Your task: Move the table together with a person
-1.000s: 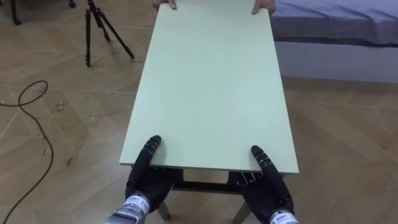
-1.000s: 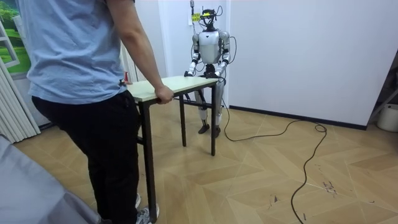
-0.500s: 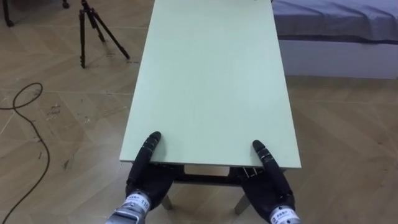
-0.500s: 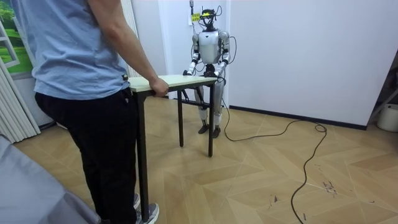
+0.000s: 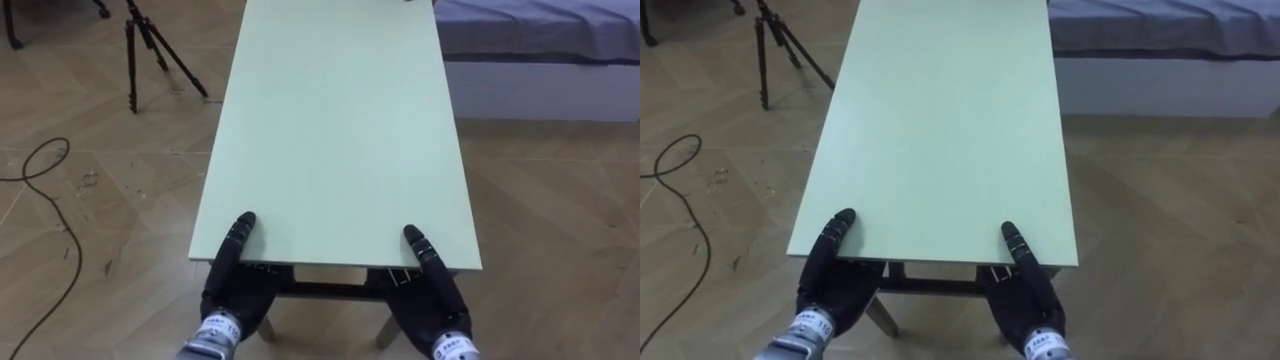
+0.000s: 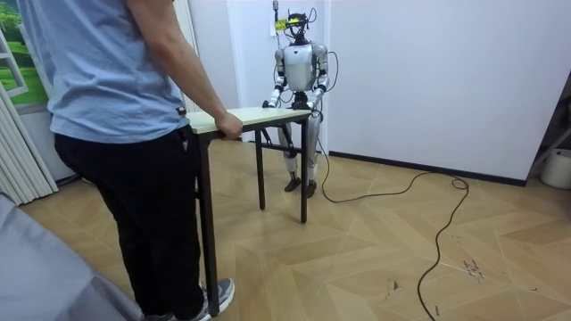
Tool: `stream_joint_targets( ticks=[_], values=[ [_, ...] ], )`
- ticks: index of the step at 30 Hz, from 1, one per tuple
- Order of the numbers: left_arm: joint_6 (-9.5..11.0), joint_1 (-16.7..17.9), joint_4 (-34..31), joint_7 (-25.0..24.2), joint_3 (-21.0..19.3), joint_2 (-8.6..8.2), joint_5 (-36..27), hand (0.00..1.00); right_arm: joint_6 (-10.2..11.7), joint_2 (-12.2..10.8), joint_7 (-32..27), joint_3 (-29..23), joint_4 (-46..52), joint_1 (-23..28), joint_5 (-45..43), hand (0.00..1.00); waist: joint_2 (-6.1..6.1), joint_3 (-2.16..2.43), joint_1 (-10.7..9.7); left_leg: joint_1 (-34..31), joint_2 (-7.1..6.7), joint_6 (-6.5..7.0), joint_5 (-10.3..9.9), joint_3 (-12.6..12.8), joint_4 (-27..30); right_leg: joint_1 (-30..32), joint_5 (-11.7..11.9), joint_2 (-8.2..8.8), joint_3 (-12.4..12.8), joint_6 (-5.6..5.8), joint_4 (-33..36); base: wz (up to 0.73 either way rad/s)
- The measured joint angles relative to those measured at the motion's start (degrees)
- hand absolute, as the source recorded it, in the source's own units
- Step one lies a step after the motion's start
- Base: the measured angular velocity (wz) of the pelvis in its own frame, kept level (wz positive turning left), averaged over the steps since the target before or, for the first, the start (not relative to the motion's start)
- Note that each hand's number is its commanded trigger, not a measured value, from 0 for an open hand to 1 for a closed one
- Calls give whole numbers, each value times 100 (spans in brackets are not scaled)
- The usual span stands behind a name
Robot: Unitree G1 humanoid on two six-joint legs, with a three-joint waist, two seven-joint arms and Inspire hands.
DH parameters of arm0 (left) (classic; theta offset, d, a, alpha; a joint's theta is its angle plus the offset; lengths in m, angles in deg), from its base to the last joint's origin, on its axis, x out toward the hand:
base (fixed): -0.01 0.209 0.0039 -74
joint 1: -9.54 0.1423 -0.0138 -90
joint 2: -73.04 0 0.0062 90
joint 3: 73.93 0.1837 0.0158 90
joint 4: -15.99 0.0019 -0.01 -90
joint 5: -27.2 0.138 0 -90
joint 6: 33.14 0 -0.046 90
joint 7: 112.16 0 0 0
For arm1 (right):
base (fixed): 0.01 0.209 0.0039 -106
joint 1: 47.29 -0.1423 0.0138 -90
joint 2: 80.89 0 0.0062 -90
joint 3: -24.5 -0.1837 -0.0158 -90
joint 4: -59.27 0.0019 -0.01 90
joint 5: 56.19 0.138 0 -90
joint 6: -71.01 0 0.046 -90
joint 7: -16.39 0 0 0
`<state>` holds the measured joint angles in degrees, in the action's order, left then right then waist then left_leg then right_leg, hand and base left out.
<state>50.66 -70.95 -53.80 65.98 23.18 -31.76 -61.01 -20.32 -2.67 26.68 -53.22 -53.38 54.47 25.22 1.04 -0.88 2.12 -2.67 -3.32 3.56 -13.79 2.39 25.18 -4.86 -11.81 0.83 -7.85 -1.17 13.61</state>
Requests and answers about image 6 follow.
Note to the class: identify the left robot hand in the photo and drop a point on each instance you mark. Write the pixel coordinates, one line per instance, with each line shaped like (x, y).
(313, 108)

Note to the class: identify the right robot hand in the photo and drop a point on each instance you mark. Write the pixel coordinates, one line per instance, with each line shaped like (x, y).
(267, 104)

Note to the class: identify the light top black leg table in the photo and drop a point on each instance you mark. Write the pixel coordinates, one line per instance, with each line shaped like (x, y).
(250, 117)

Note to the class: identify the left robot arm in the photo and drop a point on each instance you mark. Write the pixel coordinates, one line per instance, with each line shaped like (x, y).
(322, 71)

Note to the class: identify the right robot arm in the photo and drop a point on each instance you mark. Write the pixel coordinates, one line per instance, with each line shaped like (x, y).
(279, 76)

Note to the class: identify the robot legs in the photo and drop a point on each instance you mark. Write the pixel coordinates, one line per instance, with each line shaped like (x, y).
(313, 134)

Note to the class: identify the robot body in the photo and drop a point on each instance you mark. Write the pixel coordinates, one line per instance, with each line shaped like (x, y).
(298, 62)

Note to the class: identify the white pleated curtain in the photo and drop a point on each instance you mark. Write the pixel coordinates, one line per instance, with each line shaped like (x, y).
(20, 156)

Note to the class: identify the white bucket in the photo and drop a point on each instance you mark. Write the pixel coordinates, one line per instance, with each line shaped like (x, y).
(557, 169)

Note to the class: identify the green landscape wall poster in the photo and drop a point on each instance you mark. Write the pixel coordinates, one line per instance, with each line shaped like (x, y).
(18, 49)

